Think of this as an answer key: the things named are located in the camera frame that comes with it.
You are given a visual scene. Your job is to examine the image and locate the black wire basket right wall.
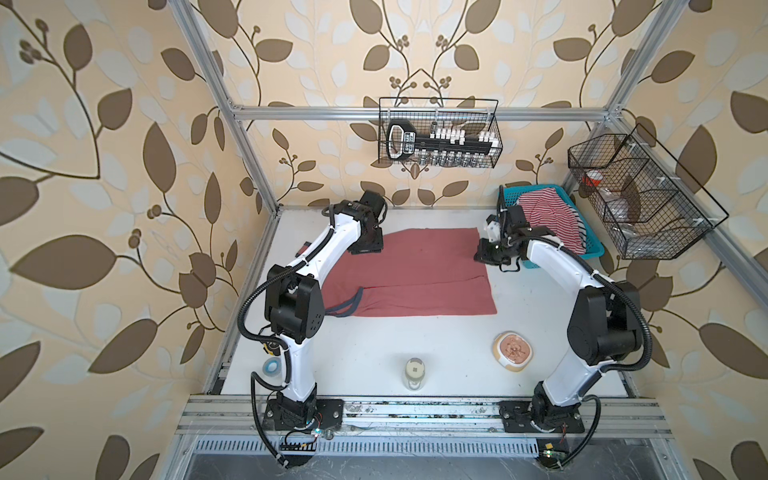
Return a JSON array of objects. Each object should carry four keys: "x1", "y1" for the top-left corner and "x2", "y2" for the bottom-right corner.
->
[{"x1": 568, "y1": 124, "x2": 729, "y2": 260}]

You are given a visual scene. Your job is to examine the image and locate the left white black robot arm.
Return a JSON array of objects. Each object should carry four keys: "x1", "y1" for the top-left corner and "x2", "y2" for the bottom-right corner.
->
[{"x1": 236, "y1": 191, "x2": 387, "y2": 431}]

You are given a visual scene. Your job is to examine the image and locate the teal plastic basket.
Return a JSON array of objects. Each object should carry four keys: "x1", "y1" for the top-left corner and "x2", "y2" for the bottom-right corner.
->
[{"x1": 498, "y1": 185, "x2": 604, "y2": 259}]

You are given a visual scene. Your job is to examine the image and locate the small clear jar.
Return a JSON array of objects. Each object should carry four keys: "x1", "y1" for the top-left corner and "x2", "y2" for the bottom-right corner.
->
[{"x1": 403, "y1": 357, "x2": 426, "y2": 391}]

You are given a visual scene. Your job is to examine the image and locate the striped red white tank top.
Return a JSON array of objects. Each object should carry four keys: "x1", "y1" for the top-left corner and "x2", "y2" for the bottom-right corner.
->
[{"x1": 516, "y1": 187, "x2": 587, "y2": 254}]

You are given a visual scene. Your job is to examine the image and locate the beige round container pink lid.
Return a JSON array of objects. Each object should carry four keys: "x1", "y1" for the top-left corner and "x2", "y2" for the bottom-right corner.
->
[{"x1": 491, "y1": 331, "x2": 533, "y2": 372}]

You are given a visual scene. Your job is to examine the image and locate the black wire basket wall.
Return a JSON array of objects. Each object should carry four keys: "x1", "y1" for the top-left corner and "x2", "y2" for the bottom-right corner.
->
[
  {"x1": 378, "y1": 96, "x2": 503, "y2": 169},
  {"x1": 568, "y1": 124, "x2": 729, "y2": 260}
]

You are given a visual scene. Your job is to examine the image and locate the black wire basket back wall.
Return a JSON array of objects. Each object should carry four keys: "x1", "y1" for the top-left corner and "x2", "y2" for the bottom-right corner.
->
[{"x1": 378, "y1": 96, "x2": 503, "y2": 169}]

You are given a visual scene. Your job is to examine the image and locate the blue tape roll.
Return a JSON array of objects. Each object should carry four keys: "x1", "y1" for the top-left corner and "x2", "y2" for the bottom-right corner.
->
[{"x1": 262, "y1": 358, "x2": 282, "y2": 376}]

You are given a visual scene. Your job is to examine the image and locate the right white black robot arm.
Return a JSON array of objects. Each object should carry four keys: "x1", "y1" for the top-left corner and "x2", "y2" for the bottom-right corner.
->
[{"x1": 474, "y1": 187, "x2": 653, "y2": 433}]

